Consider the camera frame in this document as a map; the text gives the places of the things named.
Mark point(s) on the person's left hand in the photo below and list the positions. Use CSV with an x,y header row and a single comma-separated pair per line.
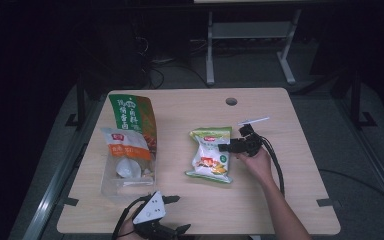
x,y
126,230

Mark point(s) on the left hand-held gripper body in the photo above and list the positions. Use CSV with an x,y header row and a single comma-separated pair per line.
x,y
150,208

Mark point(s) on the black metal stand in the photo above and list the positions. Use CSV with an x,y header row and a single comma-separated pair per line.
x,y
356,100
80,106

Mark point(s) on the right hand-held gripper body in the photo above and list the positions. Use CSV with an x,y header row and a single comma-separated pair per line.
x,y
250,143

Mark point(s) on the green and red spice packet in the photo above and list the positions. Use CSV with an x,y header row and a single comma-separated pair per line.
x,y
130,111

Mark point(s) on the person's right hand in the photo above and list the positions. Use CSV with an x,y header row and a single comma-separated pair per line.
x,y
259,165

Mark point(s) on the grey metal rail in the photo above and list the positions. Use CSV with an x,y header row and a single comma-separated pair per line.
x,y
56,186
370,156

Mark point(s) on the green and white snack packet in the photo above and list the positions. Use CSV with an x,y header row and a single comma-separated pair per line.
x,y
208,160

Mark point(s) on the white metal desk frame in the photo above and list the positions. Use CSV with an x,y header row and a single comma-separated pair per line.
x,y
250,30

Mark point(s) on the black tape strip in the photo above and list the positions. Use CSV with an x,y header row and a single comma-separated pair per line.
x,y
70,201
327,202

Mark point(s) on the clear plastic container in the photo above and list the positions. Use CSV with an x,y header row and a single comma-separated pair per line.
x,y
126,190

